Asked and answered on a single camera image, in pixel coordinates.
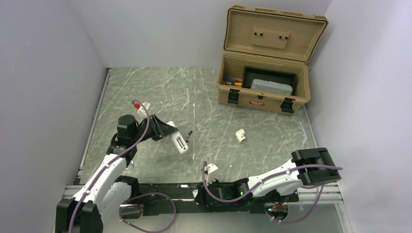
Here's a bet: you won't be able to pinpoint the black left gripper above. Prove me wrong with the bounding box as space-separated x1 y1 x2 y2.
131 114 178 145

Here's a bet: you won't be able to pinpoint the white remote control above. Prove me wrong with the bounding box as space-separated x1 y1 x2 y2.
169 130 189 154

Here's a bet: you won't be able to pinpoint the white pipe elbow fitting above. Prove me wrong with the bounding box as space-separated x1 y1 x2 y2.
235 129 246 143

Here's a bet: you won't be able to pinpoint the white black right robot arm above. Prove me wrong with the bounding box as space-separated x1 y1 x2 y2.
192 148 342 209

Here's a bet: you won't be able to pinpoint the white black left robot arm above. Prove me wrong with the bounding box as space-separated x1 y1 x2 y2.
55 115 179 233

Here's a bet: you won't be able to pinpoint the screwdrivers in toolbox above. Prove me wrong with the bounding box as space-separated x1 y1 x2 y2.
223 77 242 87

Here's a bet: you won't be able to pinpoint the black toolbox tray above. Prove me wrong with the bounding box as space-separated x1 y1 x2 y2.
242 66 297 95

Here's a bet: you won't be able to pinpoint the grey plastic case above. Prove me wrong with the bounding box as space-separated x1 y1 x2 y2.
250 79 293 95

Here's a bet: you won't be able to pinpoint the tan plastic toolbox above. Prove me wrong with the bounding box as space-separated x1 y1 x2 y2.
216 5 329 116

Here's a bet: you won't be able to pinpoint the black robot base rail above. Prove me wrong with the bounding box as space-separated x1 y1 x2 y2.
127 183 299 216

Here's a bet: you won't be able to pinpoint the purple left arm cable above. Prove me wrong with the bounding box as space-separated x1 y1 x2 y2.
68 101 151 233

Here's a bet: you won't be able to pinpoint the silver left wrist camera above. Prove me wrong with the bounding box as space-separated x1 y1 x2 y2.
132 100 151 120

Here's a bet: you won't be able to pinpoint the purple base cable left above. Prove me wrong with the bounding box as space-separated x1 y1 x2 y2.
118 193 178 233

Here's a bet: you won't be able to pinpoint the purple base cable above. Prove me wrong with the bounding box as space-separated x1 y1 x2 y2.
118 193 178 233
269 184 326 225

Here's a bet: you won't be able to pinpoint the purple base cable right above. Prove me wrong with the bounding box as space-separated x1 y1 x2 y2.
269 184 326 225

